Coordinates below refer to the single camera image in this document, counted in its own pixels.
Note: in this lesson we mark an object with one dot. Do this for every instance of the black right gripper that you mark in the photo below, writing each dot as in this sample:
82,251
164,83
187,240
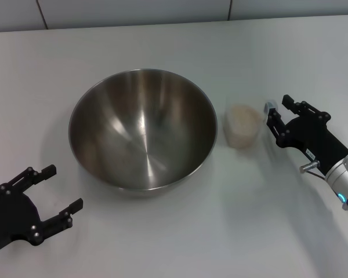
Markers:
313,136

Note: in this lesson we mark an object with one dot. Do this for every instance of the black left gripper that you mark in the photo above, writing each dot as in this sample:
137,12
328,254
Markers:
14,214

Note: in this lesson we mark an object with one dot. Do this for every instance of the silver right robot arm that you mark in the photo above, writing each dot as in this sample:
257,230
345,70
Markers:
345,176

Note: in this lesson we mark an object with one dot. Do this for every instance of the clear plastic cup of rice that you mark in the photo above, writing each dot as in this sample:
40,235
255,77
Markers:
245,121

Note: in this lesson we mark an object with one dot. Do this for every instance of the stainless steel mixing bowl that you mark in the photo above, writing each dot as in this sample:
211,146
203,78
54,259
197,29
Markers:
142,133

